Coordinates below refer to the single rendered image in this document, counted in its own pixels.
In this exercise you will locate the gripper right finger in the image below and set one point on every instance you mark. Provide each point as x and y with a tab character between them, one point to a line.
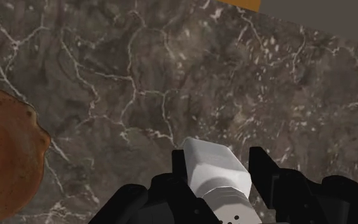
290	192

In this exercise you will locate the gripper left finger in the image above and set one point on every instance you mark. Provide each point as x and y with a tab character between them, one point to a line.
169	198

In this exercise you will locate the white salt shaker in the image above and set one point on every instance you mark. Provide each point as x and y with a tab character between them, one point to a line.
217	176

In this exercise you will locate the orange block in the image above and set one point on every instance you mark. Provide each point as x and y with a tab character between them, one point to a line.
243	3

